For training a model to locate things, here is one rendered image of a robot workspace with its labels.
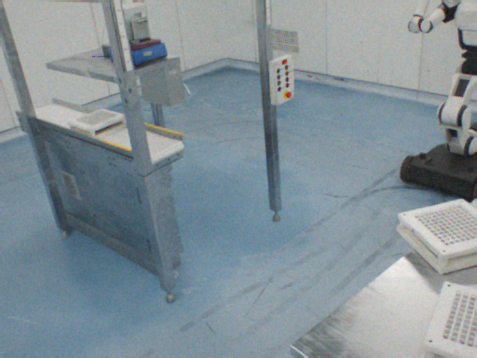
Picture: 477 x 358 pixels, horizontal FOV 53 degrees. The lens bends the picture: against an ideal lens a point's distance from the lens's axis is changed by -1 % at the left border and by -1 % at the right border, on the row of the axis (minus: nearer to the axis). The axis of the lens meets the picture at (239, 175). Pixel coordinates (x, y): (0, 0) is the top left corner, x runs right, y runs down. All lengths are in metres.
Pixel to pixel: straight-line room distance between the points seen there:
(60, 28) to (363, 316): 4.96
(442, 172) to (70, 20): 4.15
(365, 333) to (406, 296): 0.19
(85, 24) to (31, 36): 0.63
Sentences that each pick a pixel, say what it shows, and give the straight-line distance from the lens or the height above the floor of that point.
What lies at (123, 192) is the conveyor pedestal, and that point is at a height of 0.53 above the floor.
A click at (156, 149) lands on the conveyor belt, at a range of 2.51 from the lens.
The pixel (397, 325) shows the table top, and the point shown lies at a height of 0.86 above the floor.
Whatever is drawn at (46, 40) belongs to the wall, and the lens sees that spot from 5.75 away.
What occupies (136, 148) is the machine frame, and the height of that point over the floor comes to 0.94.
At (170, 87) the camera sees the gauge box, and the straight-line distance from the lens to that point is 2.43.
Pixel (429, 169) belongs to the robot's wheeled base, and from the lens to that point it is 3.63.
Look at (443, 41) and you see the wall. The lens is 5.25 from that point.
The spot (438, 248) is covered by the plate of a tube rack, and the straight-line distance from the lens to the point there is 1.54.
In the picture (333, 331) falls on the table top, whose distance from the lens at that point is 1.35.
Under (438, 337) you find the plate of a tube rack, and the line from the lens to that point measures 1.27.
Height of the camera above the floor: 1.82
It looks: 27 degrees down
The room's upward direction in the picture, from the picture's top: 6 degrees counter-clockwise
